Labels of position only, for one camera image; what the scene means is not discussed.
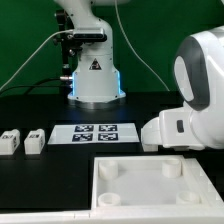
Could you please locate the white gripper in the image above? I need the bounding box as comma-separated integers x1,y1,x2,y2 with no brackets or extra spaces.
141,117,161,145

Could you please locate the white square tabletop part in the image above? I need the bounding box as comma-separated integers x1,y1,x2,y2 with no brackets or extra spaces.
91,155,211,209

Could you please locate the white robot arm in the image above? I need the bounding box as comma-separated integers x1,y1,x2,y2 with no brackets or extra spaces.
54,0,224,150

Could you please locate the white marker plate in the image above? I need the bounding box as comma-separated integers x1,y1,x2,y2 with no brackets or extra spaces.
48,123,139,145

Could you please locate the black cable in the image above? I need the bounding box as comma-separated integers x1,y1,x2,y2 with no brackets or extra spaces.
0,77,73,98

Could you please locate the black camera stand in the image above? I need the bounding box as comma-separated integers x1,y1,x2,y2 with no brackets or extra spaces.
53,9,82,96

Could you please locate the white cable left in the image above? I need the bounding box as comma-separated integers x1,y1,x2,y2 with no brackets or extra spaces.
0,29,75,93

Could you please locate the white cable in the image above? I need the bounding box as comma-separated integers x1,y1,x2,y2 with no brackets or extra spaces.
0,29,75,93
114,0,171,92

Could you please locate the white cable right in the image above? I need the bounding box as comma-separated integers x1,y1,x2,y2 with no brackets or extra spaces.
114,0,171,92

